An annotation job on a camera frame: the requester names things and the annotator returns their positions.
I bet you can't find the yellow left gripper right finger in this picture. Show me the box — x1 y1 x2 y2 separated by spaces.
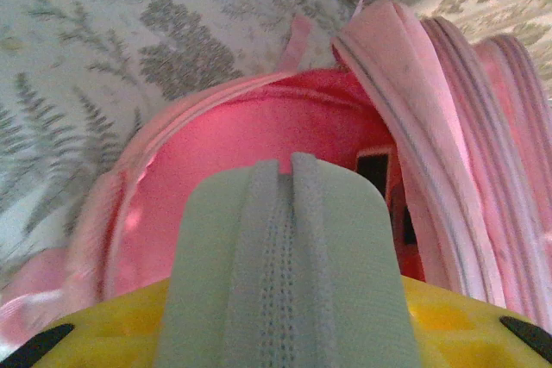
400 275 552 368

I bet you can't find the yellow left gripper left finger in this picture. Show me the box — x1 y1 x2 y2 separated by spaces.
0 277 173 368

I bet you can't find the pink school backpack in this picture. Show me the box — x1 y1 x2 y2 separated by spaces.
0 0 552 343

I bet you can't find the floral table cloth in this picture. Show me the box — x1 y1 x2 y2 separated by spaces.
0 0 389 283

